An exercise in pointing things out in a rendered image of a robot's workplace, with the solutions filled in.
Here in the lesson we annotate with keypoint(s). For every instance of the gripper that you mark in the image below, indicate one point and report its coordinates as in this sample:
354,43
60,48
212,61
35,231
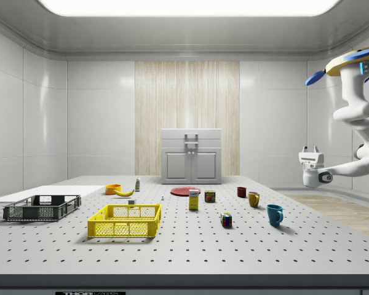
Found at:
310,157

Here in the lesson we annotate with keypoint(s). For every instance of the blue mug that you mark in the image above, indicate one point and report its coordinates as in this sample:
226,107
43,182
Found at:
273,216

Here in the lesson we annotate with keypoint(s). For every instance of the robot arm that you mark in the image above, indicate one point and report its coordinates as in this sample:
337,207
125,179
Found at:
352,92

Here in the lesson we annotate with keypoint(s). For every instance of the yellow mug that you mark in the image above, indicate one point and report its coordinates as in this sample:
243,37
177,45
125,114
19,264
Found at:
252,200

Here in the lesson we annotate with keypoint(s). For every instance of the red mug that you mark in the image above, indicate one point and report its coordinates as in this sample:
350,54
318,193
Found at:
241,192

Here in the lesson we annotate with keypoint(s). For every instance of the drone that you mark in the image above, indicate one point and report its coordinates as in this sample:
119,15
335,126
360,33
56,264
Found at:
336,66

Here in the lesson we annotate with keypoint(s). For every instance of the puzzle cube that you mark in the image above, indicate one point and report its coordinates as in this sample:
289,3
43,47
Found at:
226,220

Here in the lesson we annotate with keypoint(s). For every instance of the flat-sided can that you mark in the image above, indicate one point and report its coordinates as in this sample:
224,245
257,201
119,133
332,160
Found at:
209,196

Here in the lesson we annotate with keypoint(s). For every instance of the white cabinet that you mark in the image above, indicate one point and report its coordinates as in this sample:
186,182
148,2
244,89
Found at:
190,166

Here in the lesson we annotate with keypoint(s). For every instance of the yellow box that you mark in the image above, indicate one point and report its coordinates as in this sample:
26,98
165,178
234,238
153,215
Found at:
193,201

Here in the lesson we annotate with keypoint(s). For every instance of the red plate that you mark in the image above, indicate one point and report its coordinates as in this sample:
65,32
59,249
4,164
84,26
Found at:
181,191

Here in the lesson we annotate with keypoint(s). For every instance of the small white bottle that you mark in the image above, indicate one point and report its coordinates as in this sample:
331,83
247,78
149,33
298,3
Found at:
137,185

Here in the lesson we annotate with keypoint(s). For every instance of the banana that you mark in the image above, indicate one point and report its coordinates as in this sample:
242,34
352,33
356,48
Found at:
124,194

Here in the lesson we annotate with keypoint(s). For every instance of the yellow bowl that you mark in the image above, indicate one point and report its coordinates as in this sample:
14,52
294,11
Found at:
110,190

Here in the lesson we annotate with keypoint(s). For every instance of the yellow basket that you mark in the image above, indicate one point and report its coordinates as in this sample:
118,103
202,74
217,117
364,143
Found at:
120,229

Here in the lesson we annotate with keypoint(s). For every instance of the white board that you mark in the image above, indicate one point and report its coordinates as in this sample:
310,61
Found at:
49,190

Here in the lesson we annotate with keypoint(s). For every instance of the dark grey basket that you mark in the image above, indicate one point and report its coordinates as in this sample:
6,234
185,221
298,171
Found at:
34,217

